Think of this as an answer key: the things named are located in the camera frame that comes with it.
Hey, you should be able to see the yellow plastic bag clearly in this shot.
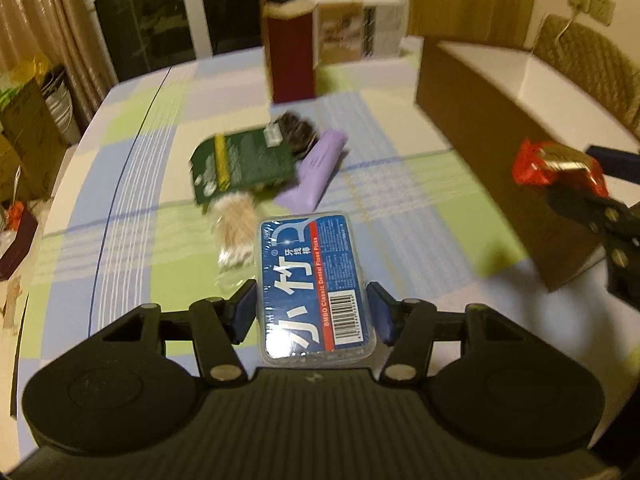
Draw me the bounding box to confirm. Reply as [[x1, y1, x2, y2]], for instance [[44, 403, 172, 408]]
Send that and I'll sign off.
[[10, 57, 51, 81]]

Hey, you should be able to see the dark wire basket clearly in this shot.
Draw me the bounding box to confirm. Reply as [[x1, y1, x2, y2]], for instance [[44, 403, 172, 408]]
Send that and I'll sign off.
[[42, 65, 82, 143]]

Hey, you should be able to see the cotton swabs bag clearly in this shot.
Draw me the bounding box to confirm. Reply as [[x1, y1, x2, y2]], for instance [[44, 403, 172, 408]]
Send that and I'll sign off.
[[210, 195, 258, 273]]

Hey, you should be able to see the green foil packet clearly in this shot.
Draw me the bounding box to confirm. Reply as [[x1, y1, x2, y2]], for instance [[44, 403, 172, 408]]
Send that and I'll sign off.
[[189, 127, 296, 205]]

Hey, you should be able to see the dark red carton box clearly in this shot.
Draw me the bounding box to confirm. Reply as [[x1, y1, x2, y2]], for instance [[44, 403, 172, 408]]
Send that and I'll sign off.
[[260, 0, 318, 103]]

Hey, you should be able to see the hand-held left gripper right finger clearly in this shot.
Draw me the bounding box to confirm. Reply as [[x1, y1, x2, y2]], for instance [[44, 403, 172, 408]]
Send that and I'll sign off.
[[367, 282, 521, 387]]

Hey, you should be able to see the glass sliding door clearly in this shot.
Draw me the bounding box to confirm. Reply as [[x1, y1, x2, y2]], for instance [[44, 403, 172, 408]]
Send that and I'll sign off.
[[85, 0, 326, 81]]

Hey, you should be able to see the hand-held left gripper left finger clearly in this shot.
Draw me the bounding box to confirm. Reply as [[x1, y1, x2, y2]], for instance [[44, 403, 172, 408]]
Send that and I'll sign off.
[[102, 280, 258, 387]]

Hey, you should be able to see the beige curtain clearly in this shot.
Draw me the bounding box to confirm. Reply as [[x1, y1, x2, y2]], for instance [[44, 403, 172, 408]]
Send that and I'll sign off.
[[0, 0, 118, 98]]

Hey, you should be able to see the white product box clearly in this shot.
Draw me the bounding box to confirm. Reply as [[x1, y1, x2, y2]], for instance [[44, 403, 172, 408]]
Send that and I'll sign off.
[[297, 0, 407, 65]]

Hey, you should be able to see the blue floss picks box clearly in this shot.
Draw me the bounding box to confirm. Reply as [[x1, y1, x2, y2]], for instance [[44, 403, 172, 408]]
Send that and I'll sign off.
[[256, 212, 378, 367]]

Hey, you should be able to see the purple tube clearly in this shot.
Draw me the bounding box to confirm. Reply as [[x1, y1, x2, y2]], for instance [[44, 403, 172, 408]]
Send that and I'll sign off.
[[274, 129, 348, 211]]

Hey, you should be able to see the brown shoe box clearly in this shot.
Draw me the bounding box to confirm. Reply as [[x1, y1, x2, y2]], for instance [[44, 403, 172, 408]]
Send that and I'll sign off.
[[416, 36, 640, 292]]

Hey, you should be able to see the large cardboard box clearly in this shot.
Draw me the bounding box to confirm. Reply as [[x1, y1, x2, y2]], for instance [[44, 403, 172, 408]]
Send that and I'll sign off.
[[0, 77, 71, 201]]

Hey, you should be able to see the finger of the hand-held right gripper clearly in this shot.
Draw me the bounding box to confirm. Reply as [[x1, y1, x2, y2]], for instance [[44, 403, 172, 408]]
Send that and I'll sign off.
[[546, 185, 640, 306], [585, 145, 640, 183]]

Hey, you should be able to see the red snack packet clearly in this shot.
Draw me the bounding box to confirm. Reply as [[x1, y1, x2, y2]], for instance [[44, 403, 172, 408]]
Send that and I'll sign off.
[[512, 138, 610, 197]]

